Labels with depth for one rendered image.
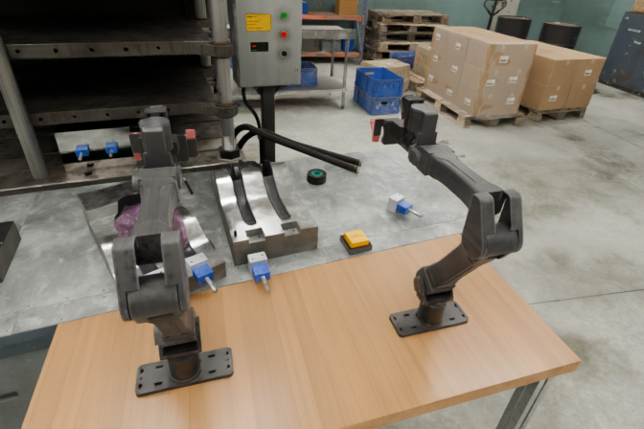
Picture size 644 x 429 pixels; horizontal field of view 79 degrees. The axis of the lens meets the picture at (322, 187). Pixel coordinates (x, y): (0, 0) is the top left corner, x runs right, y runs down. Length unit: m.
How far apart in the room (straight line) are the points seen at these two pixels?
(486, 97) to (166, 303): 4.45
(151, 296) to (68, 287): 0.67
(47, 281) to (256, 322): 0.60
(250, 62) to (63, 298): 1.17
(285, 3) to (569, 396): 2.11
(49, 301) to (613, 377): 2.27
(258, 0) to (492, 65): 3.31
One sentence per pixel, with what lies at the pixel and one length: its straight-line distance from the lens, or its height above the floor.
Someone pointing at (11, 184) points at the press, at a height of 0.79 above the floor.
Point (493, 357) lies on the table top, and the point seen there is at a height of 0.80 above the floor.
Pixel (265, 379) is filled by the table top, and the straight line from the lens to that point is 0.95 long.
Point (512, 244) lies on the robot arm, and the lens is 0.81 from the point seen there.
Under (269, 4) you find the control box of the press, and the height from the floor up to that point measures 1.42.
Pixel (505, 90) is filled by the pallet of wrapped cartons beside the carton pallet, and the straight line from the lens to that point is 4.94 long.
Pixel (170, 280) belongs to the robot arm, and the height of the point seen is 1.18.
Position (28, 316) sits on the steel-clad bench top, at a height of 0.80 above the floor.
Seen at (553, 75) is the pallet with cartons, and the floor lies 0.57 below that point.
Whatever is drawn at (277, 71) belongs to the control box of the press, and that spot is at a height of 1.14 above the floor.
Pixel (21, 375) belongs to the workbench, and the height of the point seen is 0.58.
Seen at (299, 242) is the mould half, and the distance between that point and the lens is 1.21.
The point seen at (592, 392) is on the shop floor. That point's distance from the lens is 2.28.
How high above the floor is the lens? 1.59
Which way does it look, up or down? 30 degrees down
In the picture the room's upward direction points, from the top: 3 degrees clockwise
